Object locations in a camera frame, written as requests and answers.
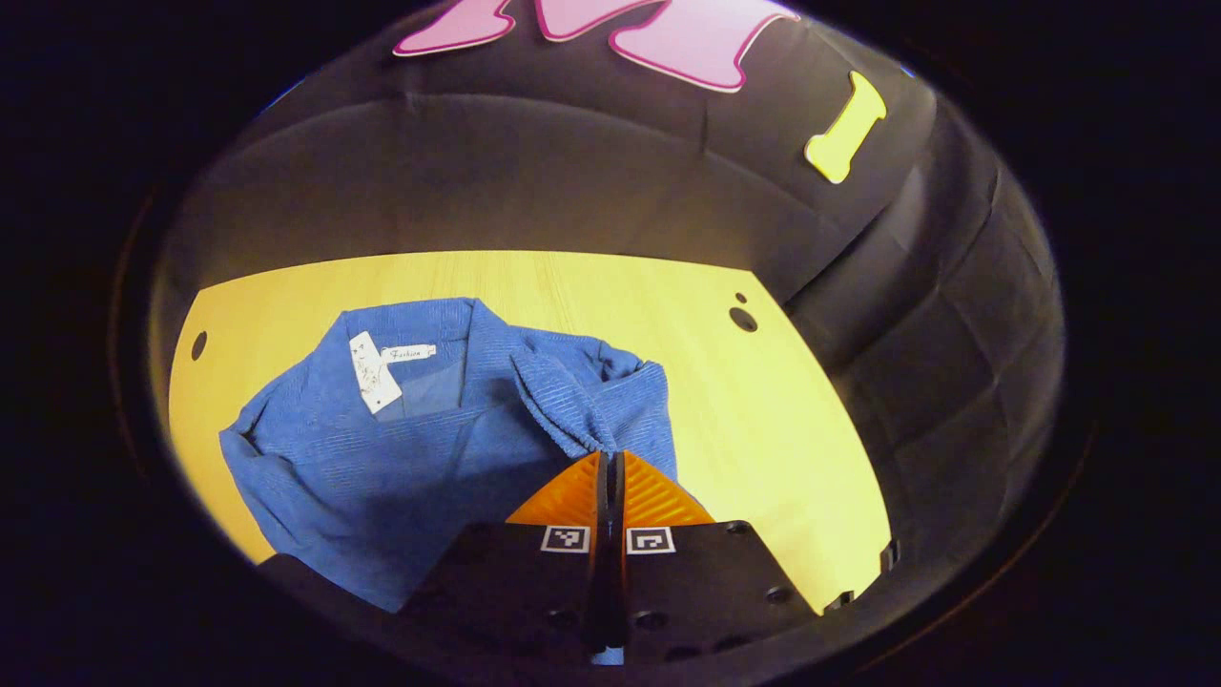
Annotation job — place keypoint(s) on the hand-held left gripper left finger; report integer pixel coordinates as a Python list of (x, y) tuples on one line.
[(515, 582)]

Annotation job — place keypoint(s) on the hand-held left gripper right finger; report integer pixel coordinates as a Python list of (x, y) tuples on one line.
[(696, 582)]

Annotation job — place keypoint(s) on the blue button-up shirt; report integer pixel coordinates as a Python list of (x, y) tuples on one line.
[(382, 468)]

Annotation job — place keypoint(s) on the black backdrop cloth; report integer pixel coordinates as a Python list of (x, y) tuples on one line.
[(572, 162)]

